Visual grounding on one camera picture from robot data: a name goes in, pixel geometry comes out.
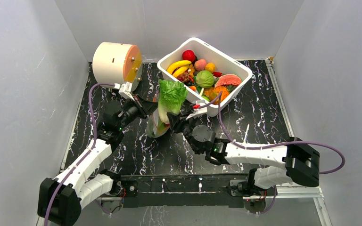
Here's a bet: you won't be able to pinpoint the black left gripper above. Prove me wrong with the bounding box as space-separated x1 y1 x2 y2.
117 95 161 131

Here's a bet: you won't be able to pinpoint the clear zip bag orange zipper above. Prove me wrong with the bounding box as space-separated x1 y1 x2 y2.
146 105 170 138

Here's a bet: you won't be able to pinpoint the green leaf toy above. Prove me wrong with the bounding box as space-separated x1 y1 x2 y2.
146 120 168 138

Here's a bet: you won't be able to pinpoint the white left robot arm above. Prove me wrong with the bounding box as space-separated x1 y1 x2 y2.
37 95 158 226

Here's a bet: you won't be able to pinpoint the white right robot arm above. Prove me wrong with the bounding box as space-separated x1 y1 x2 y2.
167 113 320 197

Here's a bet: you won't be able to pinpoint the napa cabbage toy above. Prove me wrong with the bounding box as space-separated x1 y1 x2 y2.
157 80 188 124

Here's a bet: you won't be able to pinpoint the white green pen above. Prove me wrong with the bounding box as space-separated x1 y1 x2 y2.
243 124 250 143

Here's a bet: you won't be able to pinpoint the yellow banana toy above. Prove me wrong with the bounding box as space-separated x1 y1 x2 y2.
166 60 191 74
172 65 189 78

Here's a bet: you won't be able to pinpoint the cream round drum appliance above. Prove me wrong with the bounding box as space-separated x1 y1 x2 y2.
92 42 142 91

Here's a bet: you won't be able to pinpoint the grape bunch toy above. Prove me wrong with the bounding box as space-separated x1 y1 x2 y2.
177 73 194 83

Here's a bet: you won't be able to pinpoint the round green cabbage toy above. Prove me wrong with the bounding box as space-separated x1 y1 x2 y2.
195 70 214 89

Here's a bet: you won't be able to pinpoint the watermelon slice toy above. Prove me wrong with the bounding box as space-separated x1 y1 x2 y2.
214 74 242 87

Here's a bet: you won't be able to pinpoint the orange fruit toy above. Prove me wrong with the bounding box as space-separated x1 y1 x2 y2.
205 63 215 73

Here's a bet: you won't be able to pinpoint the peach toy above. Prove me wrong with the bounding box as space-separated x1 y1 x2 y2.
194 59 207 72

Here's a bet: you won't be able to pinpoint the red apple toy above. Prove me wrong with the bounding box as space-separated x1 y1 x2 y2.
182 49 196 62

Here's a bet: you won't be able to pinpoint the white plastic bin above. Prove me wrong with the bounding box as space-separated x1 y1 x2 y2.
157 37 253 117

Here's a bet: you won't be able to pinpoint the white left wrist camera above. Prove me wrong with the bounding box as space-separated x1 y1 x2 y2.
119 82 138 101

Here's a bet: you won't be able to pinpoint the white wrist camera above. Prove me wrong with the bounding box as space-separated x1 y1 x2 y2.
186 101 217 120
119 82 138 101

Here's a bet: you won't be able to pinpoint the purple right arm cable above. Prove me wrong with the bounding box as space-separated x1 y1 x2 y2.
197 91 346 215

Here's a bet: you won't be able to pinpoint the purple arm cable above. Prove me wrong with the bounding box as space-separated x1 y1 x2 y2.
197 91 346 215
43 82 119 226

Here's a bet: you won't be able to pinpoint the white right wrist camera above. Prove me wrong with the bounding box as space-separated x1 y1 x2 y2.
186 101 217 120

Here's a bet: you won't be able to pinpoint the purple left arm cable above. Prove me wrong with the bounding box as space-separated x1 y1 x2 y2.
43 82 119 226

